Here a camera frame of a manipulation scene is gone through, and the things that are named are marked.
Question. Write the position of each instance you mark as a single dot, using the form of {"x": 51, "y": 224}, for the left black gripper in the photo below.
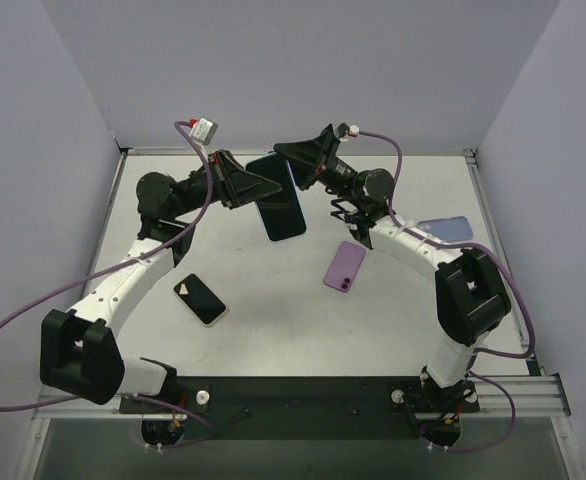
{"x": 222, "y": 178}

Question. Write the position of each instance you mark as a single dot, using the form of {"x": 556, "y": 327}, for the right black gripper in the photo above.
{"x": 324, "y": 154}

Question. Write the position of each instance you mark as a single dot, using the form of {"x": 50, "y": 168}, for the purple phone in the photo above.
{"x": 344, "y": 266}

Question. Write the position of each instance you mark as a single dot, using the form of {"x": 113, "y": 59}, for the lavender phone case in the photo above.
{"x": 455, "y": 229}

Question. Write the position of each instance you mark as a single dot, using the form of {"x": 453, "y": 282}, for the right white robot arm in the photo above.
{"x": 471, "y": 298}

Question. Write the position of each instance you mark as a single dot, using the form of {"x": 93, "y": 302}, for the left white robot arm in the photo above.
{"x": 79, "y": 353}

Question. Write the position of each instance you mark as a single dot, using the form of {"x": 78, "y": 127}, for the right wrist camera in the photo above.
{"x": 344, "y": 132}

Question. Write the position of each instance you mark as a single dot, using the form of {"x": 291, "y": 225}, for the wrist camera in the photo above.
{"x": 344, "y": 132}
{"x": 202, "y": 130}

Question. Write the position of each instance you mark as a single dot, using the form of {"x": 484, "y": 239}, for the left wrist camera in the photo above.
{"x": 202, "y": 130}

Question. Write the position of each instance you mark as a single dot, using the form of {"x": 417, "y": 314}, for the aluminium table edge frame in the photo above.
{"x": 314, "y": 152}

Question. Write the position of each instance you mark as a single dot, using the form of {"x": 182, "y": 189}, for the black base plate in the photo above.
{"x": 315, "y": 408}

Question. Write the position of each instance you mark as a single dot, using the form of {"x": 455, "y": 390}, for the aluminium front rail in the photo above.
{"x": 533, "y": 397}

